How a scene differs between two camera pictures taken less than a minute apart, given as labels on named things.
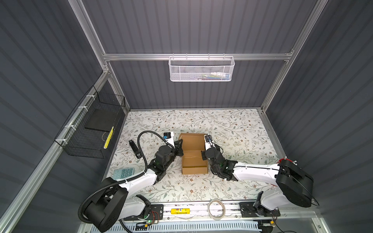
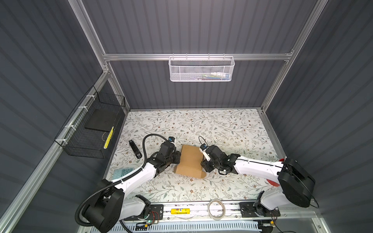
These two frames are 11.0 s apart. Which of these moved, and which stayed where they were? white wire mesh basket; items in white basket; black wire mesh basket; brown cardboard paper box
Moved: brown cardboard paper box
Stayed: items in white basket; white wire mesh basket; black wire mesh basket
